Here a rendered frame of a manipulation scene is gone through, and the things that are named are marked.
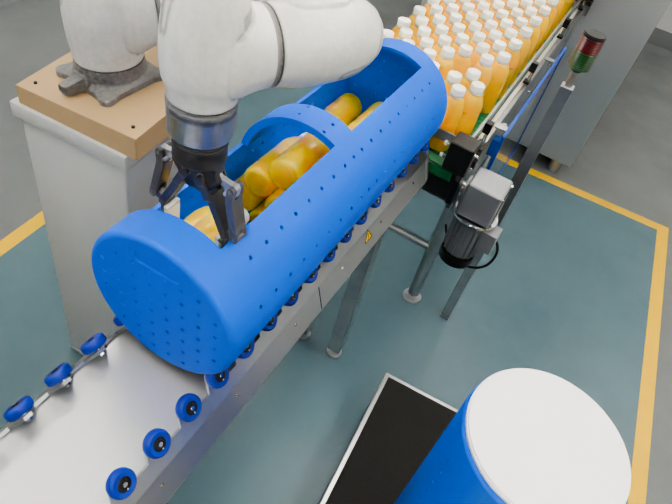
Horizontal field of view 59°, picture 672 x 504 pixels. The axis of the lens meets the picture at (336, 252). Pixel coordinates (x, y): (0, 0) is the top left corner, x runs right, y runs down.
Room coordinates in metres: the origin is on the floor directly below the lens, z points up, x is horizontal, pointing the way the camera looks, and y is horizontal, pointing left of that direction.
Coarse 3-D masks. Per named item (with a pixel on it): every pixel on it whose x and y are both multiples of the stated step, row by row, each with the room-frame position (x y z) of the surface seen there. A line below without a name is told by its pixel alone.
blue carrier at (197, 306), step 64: (384, 64) 1.37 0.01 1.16; (256, 128) 0.96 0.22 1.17; (320, 128) 0.92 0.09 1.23; (384, 128) 1.04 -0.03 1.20; (192, 192) 0.82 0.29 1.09; (320, 192) 0.79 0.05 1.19; (128, 256) 0.56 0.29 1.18; (192, 256) 0.55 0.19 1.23; (256, 256) 0.61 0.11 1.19; (320, 256) 0.74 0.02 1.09; (128, 320) 0.56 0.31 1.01; (192, 320) 0.52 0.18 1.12; (256, 320) 0.55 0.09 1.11
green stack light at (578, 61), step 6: (576, 48) 1.66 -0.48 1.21; (576, 54) 1.65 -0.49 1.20; (582, 54) 1.64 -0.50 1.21; (570, 60) 1.65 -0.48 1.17; (576, 60) 1.64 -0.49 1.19; (582, 60) 1.63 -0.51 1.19; (588, 60) 1.63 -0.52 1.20; (594, 60) 1.65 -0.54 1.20; (570, 66) 1.65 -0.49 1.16; (576, 66) 1.64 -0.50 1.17; (582, 66) 1.63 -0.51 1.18; (588, 66) 1.64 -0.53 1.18; (582, 72) 1.63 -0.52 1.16
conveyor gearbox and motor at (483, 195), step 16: (480, 176) 1.46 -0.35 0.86; (496, 176) 1.48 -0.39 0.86; (464, 192) 1.42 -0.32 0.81; (480, 192) 1.40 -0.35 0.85; (496, 192) 1.40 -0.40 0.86; (464, 208) 1.40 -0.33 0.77; (480, 208) 1.39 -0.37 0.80; (496, 208) 1.38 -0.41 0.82; (464, 224) 1.38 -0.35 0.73; (480, 224) 1.38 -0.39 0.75; (496, 224) 1.42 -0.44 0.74; (448, 240) 1.42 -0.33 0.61; (464, 240) 1.39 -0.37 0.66; (480, 240) 1.40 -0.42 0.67; (496, 240) 1.39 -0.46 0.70; (448, 256) 1.40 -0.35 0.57; (464, 256) 1.40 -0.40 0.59; (496, 256) 1.42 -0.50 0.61
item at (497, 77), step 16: (560, 0) 2.44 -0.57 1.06; (416, 16) 1.91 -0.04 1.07; (432, 16) 1.96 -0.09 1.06; (448, 16) 2.00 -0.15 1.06; (464, 16) 2.04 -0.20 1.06; (480, 16) 2.05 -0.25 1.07; (496, 16) 2.08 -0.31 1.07; (512, 16) 2.12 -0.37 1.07; (528, 16) 2.17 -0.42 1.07; (544, 16) 2.21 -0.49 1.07; (560, 16) 2.55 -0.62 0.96; (416, 32) 1.83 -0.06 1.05; (432, 32) 1.88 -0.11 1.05; (448, 32) 1.92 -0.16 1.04; (464, 32) 1.93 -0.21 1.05; (544, 32) 2.21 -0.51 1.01; (432, 48) 1.76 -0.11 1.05; (512, 48) 1.87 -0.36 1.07; (528, 48) 1.98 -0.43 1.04; (464, 64) 1.72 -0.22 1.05; (480, 64) 1.71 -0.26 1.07; (496, 64) 1.75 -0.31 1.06; (512, 64) 1.85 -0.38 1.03; (480, 80) 1.69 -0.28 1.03; (496, 80) 1.73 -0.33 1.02; (512, 80) 1.97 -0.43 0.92; (496, 96) 1.74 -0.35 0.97; (480, 112) 1.74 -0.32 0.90
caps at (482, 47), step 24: (432, 0) 2.02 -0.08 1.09; (480, 0) 2.17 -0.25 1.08; (528, 0) 2.25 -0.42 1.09; (552, 0) 2.33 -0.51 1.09; (408, 24) 1.80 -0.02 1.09; (456, 24) 1.88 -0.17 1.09; (480, 24) 1.93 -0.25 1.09; (504, 24) 2.01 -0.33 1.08; (480, 48) 1.77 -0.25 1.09; (504, 48) 1.83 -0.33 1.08
